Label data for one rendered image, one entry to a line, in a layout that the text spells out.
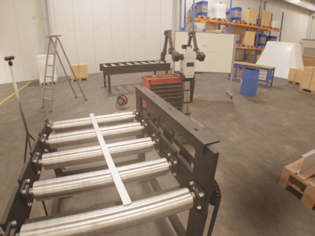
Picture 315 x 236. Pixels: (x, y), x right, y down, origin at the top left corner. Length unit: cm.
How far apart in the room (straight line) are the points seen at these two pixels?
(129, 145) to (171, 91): 242
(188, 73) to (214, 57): 305
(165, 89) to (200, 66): 259
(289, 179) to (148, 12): 1096
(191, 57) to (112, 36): 863
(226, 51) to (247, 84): 135
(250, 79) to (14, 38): 1121
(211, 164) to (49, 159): 102
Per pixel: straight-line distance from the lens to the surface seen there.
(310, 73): 920
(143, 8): 1185
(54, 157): 137
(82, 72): 917
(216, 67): 603
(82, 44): 1118
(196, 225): 117
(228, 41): 608
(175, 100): 372
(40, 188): 115
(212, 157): 84
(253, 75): 654
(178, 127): 106
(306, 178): 251
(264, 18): 1547
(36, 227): 95
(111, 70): 628
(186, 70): 298
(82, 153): 134
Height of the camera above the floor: 159
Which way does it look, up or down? 23 degrees down
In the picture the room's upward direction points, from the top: straight up
